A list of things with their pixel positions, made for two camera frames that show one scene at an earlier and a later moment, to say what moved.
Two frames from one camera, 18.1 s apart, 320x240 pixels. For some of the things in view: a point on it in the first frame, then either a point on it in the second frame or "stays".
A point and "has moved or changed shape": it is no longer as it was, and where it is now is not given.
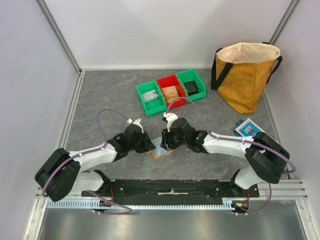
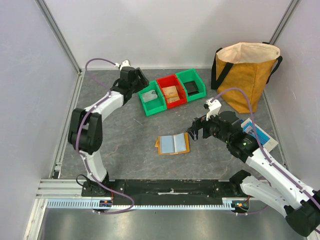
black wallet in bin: [191, 87] stays
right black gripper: [169, 140] to [200, 127]
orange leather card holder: [159, 151] has moved or changed shape
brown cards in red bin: [171, 93] stays
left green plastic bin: [151, 98] stays
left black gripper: [148, 145] to [142, 82]
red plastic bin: [171, 89] stays
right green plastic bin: [194, 86] stays
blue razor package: [248, 128] stays
